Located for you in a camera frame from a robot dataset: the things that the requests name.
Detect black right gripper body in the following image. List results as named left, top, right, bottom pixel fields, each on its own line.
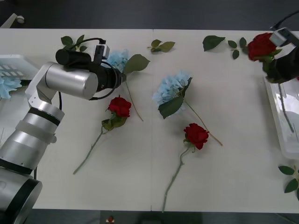
left=272, top=43, right=299, bottom=84

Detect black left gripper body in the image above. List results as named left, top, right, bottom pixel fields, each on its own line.
left=105, top=66, right=122, bottom=91

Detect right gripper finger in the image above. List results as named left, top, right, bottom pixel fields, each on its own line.
left=262, top=61, right=273, bottom=76
left=265, top=69, right=281, bottom=84

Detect red rose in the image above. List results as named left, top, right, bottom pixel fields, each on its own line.
left=73, top=95, right=132, bottom=175
left=162, top=123, right=210, bottom=213
left=247, top=32, right=295, bottom=134

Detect red rose, leafy stem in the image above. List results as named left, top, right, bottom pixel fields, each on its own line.
left=73, top=95, right=132, bottom=175

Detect green twig, small dark leaves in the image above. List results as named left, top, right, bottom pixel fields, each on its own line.
left=227, top=37, right=248, bottom=60

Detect pale blue flower, toothed leaf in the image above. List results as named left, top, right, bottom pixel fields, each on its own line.
left=152, top=70, right=224, bottom=147

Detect olive green leaf twig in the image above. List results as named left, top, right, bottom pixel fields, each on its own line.
left=147, top=39, right=176, bottom=53

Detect five-leaf green twig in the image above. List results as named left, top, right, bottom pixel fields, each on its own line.
left=60, top=35, right=88, bottom=53

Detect large single green leaf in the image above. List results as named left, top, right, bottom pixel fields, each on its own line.
left=202, top=35, right=226, bottom=52

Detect white shallow plain box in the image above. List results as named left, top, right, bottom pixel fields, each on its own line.
left=263, top=76, right=299, bottom=161

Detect green twig, pale stalk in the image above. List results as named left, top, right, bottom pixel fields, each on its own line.
left=278, top=164, right=299, bottom=194

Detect red rose, bare stem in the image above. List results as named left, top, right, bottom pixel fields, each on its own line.
left=162, top=123, right=210, bottom=213

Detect white shallow latticed box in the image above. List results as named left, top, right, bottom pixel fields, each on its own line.
left=0, top=54, right=40, bottom=150

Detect pale blue artificial flower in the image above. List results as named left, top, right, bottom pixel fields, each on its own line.
left=0, top=76, right=32, bottom=99

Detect white furniture leg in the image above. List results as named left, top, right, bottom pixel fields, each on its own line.
left=0, top=13, right=20, bottom=29

